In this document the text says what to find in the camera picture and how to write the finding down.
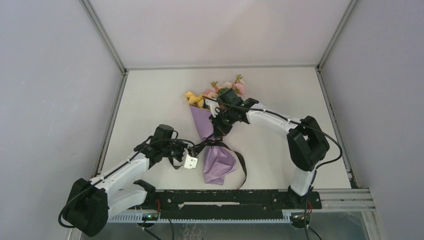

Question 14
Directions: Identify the fake flower bouquet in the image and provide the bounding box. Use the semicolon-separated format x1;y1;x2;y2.
184;74;246;109

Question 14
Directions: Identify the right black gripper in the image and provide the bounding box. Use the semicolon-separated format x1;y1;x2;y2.
209;108;237;138

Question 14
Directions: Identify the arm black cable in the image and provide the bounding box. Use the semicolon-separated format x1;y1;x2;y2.
201;95;344;240
58;137;196;240

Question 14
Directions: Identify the purple pink wrapping paper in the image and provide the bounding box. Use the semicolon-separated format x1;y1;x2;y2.
190;106;236;186

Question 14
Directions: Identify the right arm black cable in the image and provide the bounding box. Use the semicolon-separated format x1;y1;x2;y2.
201;95;344;240

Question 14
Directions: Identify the white slotted cable duct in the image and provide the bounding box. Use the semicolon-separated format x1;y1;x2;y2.
106;211;311;224

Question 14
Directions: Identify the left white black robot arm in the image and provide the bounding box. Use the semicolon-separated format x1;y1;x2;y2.
58;124;195;237

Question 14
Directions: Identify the black ribbon strap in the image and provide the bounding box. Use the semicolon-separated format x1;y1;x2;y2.
167;132;248;190

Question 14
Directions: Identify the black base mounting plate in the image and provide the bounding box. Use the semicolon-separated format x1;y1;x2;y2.
135;189;323;219

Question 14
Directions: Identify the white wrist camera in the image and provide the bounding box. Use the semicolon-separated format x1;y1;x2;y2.
182;154;198;169
203;98;221;118

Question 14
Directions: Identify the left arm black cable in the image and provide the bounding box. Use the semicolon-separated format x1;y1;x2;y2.
58;137;196;240

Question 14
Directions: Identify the aluminium frame rail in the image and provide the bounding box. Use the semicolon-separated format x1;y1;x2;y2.
286;189;374;211

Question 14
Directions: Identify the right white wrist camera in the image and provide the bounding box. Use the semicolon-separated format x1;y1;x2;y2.
203;98;221;118

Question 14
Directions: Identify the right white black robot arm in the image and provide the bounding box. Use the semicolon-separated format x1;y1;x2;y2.
203;89;330;208

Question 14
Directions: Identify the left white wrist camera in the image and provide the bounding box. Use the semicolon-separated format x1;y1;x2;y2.
182;154;198;169

